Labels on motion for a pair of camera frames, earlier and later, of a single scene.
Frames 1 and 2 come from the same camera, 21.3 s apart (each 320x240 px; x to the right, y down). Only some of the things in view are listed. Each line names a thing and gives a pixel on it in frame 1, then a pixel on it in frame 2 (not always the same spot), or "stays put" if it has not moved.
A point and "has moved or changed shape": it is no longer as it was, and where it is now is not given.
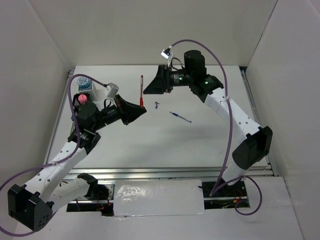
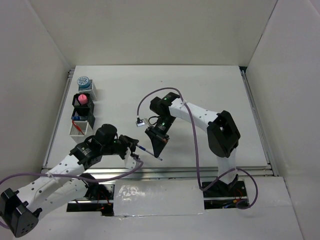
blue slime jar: x=84 y=83 stays put
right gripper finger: x=159 y=85 → x=158 y=142
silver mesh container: x=90 y=90 stays put
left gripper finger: x=128 y=118 → x=131 y=146
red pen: x=141 y=98 has moved or changed shape
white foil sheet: x=158 y=197 stays put
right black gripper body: x=179 y=78 → x=162 y=126
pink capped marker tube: x=82 y=98 stays put
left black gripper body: x=109 y=115 → x=116 y=148
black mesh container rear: x=76 y=102 stays put
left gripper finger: x=129 y=109 → x=126 y=140
